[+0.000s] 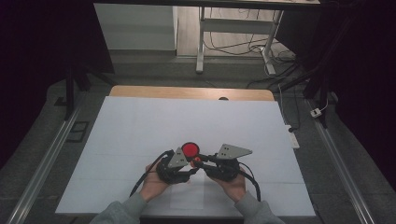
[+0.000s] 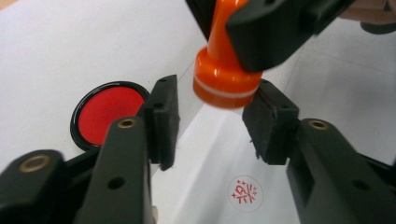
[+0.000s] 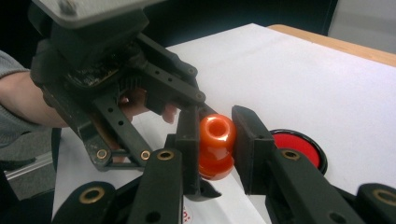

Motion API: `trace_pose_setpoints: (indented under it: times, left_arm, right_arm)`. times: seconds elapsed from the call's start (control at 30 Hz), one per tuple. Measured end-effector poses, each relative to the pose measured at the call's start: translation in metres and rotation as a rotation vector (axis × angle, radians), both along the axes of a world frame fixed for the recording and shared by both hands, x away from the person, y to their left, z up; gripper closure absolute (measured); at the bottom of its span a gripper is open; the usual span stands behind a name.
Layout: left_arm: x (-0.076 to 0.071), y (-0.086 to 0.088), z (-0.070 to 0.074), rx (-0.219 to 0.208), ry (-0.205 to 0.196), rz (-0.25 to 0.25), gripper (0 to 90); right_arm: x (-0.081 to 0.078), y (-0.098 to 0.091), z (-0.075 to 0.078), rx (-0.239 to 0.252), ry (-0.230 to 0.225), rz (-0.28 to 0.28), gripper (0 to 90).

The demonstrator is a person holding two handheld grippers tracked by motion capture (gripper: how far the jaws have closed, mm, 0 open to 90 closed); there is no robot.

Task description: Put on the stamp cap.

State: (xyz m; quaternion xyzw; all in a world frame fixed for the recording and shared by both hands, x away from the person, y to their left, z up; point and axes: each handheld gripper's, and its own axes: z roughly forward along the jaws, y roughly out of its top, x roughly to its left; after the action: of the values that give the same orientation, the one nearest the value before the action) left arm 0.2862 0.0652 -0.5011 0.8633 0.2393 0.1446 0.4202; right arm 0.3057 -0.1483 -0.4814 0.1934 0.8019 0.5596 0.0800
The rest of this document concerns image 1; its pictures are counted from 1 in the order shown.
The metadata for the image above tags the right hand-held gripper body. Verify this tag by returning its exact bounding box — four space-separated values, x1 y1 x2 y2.
208 143 253 183

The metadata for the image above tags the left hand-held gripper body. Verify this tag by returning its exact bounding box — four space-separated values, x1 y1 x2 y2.
155 147 191 185

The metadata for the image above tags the round black red ink pad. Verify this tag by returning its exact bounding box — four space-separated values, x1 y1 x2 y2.
181 142 201 160

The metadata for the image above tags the person's right hand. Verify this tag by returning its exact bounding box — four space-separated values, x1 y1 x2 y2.
206 166 248 203

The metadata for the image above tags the person's left hand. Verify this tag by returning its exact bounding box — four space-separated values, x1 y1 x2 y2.
138 162 176 203

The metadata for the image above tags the small white paper sheet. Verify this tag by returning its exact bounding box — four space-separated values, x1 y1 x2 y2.
169 169 206 210

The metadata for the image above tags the white power strip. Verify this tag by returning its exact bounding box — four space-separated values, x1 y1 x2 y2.
285 124 301 149

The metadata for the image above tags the black floor socket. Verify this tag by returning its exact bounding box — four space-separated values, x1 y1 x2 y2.
65 120 91 144

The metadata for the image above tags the small white adapter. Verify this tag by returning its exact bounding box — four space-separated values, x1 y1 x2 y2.
309 106 323 119

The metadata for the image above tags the black metal stand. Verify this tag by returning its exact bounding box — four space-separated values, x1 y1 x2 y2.
54 62 116 121
274 18 353 129

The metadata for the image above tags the pale grey cabinet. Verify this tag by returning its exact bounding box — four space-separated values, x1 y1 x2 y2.
93 3 178 51

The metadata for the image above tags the dark curtain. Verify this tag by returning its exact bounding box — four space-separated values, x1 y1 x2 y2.
276 0 396 188
0 0 115 169

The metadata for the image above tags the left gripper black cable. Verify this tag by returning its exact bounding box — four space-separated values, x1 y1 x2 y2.
129 149 176 198

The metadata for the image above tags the white power cable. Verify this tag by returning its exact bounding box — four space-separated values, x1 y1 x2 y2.
276 83 292 129

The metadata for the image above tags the tangle of black floor cables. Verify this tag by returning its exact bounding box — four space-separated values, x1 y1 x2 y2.
204 7 302 90

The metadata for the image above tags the aluminium floor rail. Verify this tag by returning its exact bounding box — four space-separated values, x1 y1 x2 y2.
306 99 377 224
6 99 87 224

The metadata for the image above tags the metal frame desk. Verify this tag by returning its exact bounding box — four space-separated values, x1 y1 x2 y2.
92 0 321 77

